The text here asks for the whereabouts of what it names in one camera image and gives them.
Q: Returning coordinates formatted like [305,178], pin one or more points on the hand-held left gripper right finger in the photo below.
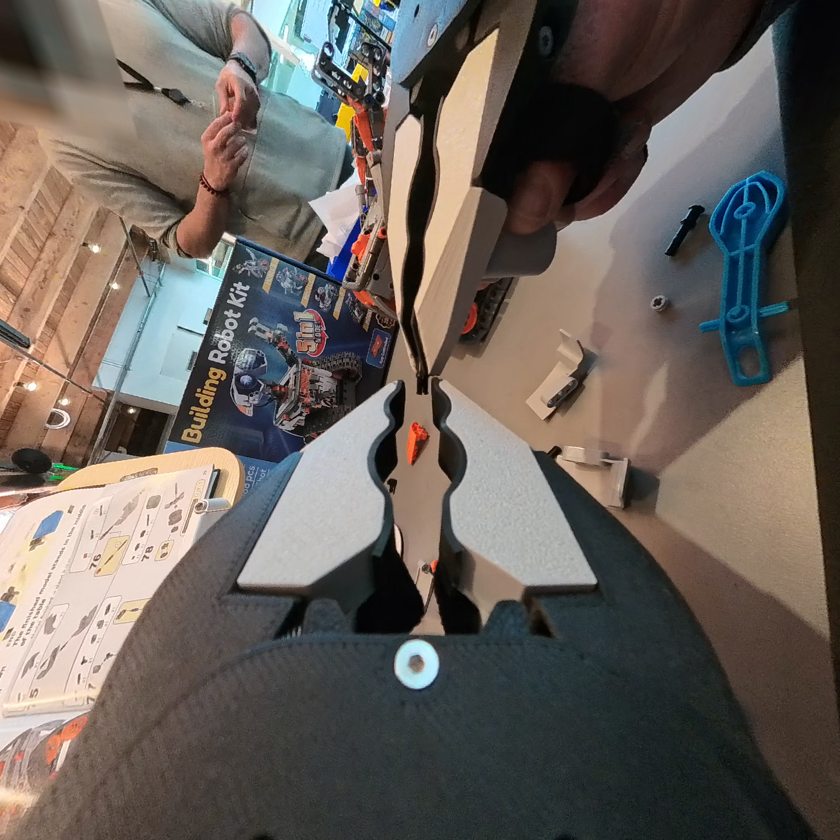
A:
[525,525]

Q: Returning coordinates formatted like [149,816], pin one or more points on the toy vehicle product box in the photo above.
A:
[216,367]

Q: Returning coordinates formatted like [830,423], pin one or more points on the instruction booklet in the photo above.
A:
[131,590]

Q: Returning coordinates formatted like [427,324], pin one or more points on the orange curved brick piece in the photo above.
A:
[417,443]

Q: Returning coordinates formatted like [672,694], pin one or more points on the another person's forearm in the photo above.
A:
[200,226]

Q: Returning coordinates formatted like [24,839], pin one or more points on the clear plastic bag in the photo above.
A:
[334,210]

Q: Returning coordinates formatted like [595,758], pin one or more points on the black wristwatch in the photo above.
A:
[246,65]

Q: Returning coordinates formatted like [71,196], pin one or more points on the teal plastic separator tool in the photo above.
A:
[735,289]

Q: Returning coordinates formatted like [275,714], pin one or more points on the person's right hand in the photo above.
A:
[656,52]

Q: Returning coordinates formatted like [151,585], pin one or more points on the short black pin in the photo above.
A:
[422,384]

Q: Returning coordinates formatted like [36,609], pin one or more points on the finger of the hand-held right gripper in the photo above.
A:
[459,197]
[397,197]

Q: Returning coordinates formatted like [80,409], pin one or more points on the small grey bushing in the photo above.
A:
[659,304]

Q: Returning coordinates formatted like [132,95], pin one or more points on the long black pin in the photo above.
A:
[682,231]

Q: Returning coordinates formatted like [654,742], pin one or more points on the large printed instruction sheet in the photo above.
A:
[39,571]

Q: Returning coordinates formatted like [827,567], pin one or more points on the black dimpled foam mat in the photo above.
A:
[820,197]

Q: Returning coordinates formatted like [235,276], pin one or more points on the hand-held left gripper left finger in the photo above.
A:
[308,525]

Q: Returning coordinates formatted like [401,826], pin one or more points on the grey orange tracked toy vehicle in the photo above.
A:
[377,262]

